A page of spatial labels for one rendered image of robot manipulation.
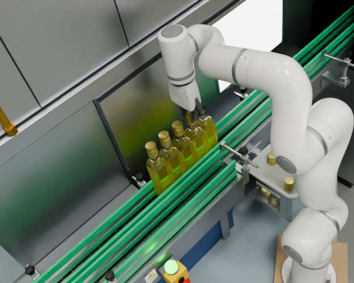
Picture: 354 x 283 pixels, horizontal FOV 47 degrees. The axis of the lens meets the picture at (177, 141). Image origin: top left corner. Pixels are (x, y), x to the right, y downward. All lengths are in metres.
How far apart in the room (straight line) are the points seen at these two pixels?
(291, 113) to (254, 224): 0.91
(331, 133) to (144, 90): 0.63
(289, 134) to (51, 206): 0.82
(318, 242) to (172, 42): 0.68
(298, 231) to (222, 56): 0.54
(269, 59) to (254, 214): 0.97
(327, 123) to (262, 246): 0.84
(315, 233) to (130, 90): 0.69
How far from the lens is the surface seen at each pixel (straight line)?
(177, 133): 1.34
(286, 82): 0.90
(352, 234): 2.63
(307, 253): 1.23
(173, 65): 1.16
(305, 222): 1.24
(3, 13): 1.05
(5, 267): 1.98
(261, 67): 0.92
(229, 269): 1.66
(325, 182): 1.07
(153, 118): 1.42
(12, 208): 1.32
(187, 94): 1.22
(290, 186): 1.58
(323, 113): 0.98
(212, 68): 1.02
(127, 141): 1.39
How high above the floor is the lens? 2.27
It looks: 47 degrees down
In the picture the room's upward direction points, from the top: 15 degrees counter-clockwise
